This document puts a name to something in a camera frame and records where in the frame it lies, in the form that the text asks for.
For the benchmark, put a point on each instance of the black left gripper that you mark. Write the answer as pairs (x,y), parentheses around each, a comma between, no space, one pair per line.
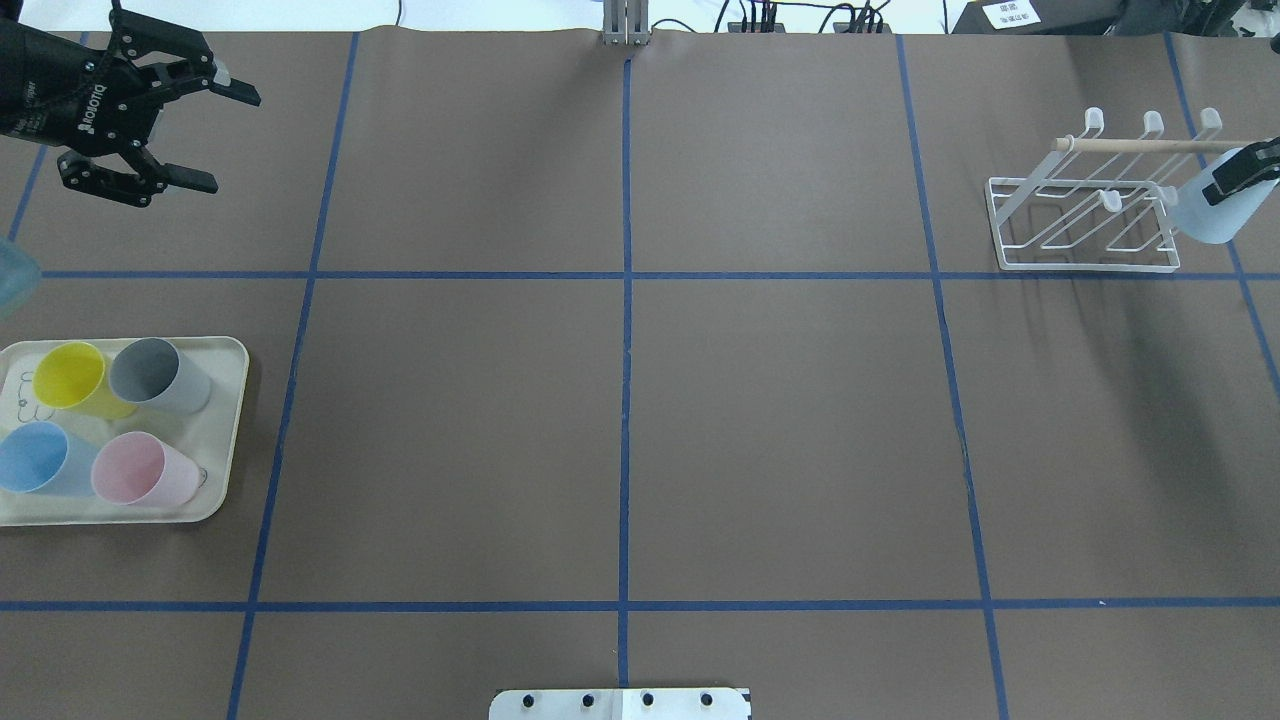
(40,95)

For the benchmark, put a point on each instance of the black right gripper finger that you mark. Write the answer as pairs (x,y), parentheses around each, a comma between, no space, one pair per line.
(1254,164)

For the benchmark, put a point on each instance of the light blue plastic cup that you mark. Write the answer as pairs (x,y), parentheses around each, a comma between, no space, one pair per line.
(1194,218)

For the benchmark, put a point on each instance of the wooden rack dowel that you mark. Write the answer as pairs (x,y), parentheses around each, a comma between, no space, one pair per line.
(1150,145)

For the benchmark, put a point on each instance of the grey plastic cup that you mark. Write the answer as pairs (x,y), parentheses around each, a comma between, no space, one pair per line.
(154,374)

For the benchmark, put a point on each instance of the yellow plastic cup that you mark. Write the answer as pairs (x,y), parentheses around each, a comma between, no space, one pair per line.
(74,377)

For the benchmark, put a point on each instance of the pink plastic cup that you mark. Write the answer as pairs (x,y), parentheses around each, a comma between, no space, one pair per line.
(139,470)

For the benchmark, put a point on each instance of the cream plastic tray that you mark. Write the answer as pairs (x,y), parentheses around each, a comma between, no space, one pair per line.
(208,437)

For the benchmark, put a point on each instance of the black box with label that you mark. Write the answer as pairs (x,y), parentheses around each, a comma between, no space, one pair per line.
(1010,18)

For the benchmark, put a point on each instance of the white wire cup rack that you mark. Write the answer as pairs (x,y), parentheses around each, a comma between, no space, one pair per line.
(1093,203)

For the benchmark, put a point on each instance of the aluminium frame post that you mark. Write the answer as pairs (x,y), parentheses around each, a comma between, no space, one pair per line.
(626,23)

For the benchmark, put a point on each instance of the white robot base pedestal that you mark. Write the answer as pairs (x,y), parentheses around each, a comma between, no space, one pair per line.
(623,703)

